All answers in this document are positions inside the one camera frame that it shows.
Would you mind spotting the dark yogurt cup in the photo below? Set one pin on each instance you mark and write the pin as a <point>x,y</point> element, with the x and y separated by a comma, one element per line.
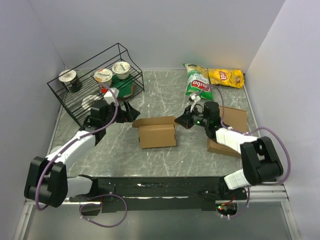
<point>70,79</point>

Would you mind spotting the green snack packet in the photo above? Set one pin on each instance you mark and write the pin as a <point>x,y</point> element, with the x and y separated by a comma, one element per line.
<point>125,86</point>

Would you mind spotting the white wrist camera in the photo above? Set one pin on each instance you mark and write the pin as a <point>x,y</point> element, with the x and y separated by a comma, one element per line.
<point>108,94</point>
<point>193,100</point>

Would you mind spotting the orange Chobani yogurt cup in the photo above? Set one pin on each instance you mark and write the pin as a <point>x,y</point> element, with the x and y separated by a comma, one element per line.
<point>104,76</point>

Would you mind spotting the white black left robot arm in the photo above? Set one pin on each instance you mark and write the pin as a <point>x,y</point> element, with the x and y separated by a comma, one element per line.
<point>47,181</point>

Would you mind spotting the aluminium rail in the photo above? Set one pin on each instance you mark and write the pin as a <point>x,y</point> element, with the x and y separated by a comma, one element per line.
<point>258,193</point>

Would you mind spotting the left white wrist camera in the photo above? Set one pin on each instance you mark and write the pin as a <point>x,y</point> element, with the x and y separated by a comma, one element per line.
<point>108,94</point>

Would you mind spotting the yellow Lays chips bag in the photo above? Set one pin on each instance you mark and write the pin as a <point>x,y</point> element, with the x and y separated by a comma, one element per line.
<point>226,77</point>

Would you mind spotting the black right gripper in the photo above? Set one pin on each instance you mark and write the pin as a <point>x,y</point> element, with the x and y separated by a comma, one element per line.
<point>185,119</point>

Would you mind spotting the white ring yogurt cup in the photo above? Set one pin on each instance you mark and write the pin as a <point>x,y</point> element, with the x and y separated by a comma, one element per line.
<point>88,101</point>

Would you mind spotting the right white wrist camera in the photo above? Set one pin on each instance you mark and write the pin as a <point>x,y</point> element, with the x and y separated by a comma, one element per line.
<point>193,100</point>

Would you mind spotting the green Chuba chips bag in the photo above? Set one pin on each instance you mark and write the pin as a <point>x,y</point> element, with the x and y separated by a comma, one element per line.
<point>198,80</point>

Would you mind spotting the black wire rack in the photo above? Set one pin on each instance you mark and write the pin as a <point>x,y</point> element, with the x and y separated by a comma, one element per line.
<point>72,102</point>

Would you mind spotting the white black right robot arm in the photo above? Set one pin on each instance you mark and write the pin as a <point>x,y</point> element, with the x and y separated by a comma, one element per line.
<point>260,161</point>

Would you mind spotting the folded brown cardboard box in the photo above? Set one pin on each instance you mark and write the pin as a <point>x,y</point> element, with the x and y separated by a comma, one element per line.
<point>228,141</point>

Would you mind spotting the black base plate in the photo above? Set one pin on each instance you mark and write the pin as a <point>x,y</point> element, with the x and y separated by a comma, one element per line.
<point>160,193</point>

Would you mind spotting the green Chobani yogurt cup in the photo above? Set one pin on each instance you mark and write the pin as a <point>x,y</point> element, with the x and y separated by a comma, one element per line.
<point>121,69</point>

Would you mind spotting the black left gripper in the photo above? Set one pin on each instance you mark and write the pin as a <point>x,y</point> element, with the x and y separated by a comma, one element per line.
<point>128,116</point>

